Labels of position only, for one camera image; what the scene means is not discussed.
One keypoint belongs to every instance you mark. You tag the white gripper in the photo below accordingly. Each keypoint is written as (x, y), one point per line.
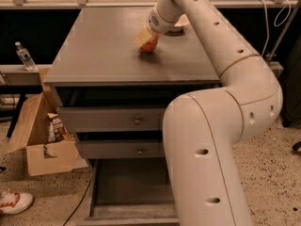
(157, 24)

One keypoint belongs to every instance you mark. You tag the red apple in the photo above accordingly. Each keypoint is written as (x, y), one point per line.
(148, 45)

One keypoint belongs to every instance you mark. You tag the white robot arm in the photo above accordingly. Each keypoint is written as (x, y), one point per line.
(201, 127)

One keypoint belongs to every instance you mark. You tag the grey wooden drawer cabinet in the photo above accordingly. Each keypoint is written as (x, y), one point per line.
(99, 66)

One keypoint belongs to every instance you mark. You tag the grey top drawer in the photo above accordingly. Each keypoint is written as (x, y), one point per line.
(111, 119)

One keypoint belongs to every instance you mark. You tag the grey middle drawer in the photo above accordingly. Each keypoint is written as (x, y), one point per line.
(123, 144)

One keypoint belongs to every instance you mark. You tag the grey open bottom drawer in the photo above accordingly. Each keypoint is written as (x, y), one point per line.
(130, 192)

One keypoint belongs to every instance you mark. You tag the beige paper bowl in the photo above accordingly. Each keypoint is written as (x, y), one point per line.
(181, 24)

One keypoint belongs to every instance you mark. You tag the clear plastic water bottle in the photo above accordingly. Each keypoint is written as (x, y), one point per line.
(25, 57)

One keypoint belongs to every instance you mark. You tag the metal stand pole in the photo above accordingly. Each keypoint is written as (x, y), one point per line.
(284, 31)

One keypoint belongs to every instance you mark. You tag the brown snack bag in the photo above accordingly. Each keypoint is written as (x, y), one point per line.
(56, 130)

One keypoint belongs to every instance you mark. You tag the black table leg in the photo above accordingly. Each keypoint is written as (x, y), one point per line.
(15, 116)

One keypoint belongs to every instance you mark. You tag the dark cabinet at right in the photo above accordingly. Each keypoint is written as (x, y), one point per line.
(291, 86)

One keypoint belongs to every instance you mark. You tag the open cardboard box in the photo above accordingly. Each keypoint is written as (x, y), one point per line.
(31, 134)

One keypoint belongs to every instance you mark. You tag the white and red sneaker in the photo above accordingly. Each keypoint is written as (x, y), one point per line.
(13, 203)

